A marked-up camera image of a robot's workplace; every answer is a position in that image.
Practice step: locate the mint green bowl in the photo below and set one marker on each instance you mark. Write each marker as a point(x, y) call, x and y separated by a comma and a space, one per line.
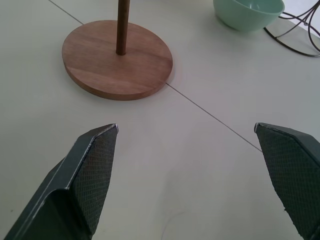
point(246, 13)

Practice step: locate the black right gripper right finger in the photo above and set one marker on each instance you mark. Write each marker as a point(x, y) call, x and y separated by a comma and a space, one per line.
point(295, 170)

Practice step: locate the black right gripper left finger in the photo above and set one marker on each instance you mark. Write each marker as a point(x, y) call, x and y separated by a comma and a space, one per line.
point(75, 180)

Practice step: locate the wooden round-base stand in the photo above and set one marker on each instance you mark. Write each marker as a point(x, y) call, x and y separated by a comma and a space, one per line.
point(117, 62)

